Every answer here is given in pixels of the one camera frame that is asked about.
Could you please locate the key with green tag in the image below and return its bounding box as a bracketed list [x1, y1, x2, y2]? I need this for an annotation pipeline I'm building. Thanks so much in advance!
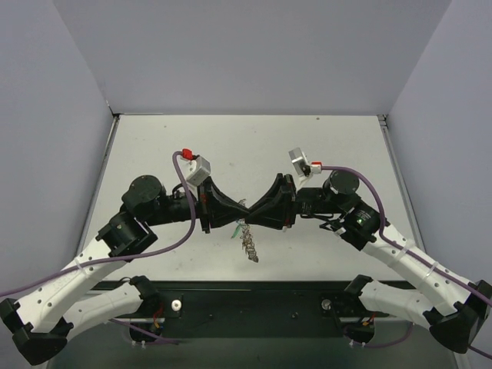
[231, 224, 242, 239]

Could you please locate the metal keyring disc with rings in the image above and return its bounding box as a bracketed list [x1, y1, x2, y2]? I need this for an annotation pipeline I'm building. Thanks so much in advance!
[234, 219, 259, 263]

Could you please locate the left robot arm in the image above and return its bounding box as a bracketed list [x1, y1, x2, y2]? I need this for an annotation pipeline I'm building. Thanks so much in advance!
[1, 175, 248, 365]

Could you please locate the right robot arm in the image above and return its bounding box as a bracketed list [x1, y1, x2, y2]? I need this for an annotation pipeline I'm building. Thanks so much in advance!
[245, 162, 491, 354]

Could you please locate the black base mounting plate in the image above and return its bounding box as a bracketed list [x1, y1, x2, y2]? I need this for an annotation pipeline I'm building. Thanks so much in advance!
[90, 280, 389, 349]

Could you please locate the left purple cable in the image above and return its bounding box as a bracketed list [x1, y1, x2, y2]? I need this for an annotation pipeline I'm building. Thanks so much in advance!
[0, 151, 196, 299]

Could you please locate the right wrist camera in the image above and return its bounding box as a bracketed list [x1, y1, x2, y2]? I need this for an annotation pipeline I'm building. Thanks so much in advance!
[288, 148, 322, 186]

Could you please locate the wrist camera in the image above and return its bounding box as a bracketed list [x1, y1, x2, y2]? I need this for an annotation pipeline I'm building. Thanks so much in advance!
[181, 148, 211, 188]
[288, 148, 322, 186]

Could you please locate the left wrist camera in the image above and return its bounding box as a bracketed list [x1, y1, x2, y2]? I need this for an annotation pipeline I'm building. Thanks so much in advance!
[181, 148, 211, 188]

